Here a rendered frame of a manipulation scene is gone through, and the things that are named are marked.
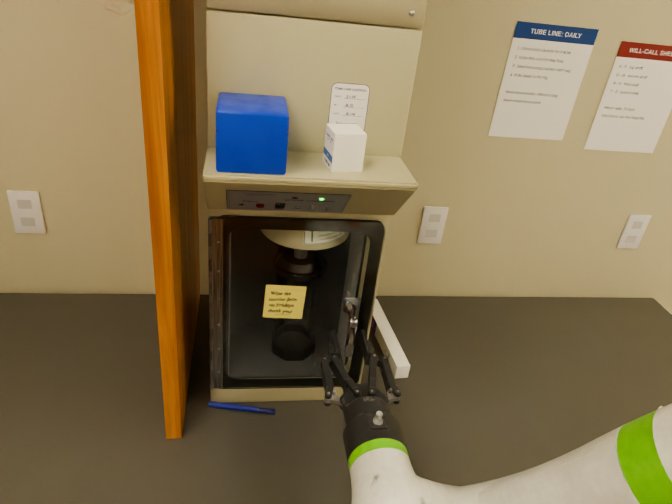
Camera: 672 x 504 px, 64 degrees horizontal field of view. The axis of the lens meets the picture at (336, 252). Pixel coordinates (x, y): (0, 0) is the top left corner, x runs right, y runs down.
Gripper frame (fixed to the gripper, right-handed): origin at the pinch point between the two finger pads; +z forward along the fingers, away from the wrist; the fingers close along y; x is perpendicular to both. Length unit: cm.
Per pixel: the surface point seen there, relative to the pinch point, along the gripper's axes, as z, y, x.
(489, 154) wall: 49, -43, -23
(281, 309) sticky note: 4.5, 13.2, -5.3
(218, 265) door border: 4.5, 25.0, -14.9
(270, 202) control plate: -0.3, 16.7, -30.0
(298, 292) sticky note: 4.5, 10.3, -9.3
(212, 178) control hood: -5.8, 25.4, -36.0
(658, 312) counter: 38, -105, 20
